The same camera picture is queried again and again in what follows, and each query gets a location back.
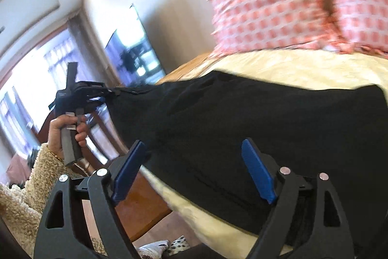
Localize wall television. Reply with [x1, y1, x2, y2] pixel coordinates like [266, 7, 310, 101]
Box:
[105, 3, 167, 87]

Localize spotted slipper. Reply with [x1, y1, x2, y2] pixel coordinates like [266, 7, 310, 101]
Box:
[164, 235, 192, 255]

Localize wooden bed frame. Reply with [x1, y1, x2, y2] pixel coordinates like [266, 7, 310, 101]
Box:
[115, 53, 213, 243]

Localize black pants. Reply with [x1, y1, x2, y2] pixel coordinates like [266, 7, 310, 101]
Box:
[107, 71, 388, 259]

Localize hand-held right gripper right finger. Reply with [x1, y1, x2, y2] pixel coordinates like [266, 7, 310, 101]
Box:
[241, 138, 355, 259]

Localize person's left hand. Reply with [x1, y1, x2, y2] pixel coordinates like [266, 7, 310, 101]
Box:
[48, 115, 89, 158]

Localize gold bracelet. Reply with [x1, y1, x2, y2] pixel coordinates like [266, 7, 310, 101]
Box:
[46, 144, 65, 163]

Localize cream bed sheet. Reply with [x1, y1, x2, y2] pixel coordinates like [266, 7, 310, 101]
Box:
[138, 48, 388, 250]

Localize person's left forearm fleece sleeve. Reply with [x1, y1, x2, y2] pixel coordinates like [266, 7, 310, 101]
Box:
[0, 142, 73, 256]

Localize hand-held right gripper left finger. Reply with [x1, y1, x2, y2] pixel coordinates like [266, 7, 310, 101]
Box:
[34, 140, 152, 259]

